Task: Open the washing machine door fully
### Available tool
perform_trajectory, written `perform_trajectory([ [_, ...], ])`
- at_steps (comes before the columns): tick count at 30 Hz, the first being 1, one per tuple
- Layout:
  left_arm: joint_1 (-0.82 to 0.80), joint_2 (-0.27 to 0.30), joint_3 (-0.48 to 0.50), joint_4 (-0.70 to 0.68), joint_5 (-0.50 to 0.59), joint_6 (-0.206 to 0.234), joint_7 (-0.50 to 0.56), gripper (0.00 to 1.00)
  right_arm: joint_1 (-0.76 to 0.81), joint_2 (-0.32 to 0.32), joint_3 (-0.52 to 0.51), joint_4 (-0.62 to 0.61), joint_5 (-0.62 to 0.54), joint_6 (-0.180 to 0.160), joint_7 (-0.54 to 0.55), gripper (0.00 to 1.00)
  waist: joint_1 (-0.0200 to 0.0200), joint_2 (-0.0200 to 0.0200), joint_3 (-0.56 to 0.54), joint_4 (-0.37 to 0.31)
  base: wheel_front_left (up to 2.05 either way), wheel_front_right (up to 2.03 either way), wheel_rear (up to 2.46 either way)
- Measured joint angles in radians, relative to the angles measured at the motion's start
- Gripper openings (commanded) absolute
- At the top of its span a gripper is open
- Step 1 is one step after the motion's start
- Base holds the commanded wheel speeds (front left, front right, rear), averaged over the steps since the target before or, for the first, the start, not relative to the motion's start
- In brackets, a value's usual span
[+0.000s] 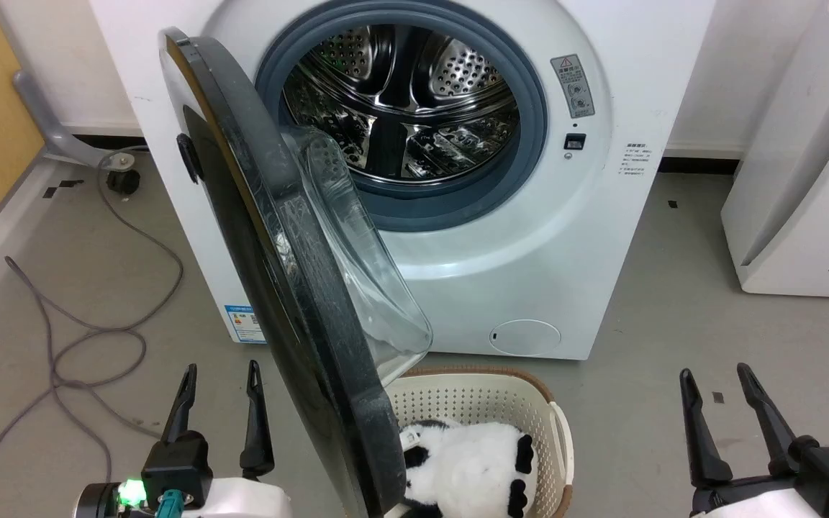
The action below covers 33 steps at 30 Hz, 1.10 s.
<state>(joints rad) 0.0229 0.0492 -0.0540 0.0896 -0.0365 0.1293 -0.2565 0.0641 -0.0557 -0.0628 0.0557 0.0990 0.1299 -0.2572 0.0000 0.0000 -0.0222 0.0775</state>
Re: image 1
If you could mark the grey warning sticker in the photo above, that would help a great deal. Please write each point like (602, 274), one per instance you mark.
(573, 86)

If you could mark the white standing appliance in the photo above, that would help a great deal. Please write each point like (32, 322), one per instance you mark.
(810, 216)

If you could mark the cream perforated laundry basket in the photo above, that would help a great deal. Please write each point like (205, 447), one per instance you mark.
(472, 403)

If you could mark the white front-load washing machine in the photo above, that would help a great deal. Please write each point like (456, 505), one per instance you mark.
(573, 237)

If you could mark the steel washer drum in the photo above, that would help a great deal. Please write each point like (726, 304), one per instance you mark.
(400, 101)

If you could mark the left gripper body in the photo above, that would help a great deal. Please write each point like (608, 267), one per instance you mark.
(177, 467)

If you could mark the black round floor foot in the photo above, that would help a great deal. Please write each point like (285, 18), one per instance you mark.
(124, 181)

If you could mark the black door latch socket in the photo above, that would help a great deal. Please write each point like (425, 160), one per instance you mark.
(574, 141)

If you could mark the black round washer door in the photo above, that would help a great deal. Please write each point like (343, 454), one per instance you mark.
(256, 237)

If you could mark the blue energy label sticker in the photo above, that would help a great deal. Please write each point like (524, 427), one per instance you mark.
(245, 325)

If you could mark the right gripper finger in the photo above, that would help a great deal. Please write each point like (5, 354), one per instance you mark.
(771, 424)
(702, 439)

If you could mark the grey rubber door gasket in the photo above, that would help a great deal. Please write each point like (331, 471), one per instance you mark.
(529, 144)

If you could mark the black white panda plush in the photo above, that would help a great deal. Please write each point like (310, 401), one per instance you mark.
(465, 467)

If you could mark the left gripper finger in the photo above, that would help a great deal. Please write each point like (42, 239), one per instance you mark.
(257, 432)
(180, 410)

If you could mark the round white filter cover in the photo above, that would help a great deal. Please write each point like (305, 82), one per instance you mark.
(524, 337)

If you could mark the grey caster leg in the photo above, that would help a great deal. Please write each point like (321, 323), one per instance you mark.
(33, 101)

